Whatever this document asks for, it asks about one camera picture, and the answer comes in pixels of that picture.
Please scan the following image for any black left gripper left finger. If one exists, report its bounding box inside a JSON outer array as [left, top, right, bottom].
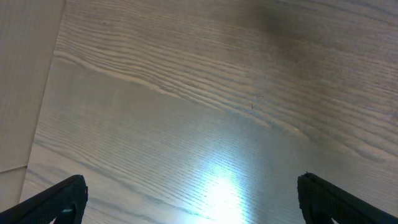
[[1, 175, 88, 224]]

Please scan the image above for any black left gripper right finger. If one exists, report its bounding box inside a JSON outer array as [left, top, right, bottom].
[[297, 173, 397, 224]]

